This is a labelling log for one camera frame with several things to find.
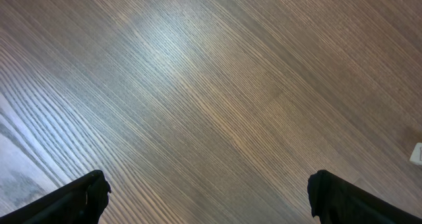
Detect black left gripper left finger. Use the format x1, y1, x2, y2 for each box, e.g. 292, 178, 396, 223
1, 170, 111, 224

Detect green ball picture block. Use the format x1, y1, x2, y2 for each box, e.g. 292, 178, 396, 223
409, 142, 422, 166

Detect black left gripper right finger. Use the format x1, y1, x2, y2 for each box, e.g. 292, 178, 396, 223
307, 170, 421, 224

